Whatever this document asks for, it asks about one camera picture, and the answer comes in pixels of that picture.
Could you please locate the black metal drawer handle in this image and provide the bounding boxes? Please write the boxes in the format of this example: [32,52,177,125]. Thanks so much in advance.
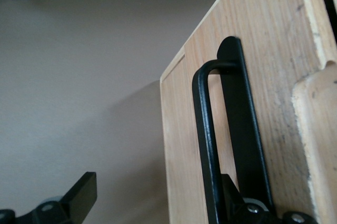
[191,36,276,224]

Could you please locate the wooden cabinet door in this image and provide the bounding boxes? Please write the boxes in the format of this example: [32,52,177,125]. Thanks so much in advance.
[160,0,337,224]

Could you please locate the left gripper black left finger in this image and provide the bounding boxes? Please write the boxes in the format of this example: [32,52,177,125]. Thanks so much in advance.
[0,171,97,224]

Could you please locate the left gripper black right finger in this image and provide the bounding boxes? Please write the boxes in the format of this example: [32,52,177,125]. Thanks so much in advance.
[217,173,320,224]

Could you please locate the wooden drawer front panel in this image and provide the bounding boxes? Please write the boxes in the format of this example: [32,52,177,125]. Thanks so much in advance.
[183,0,330,224]

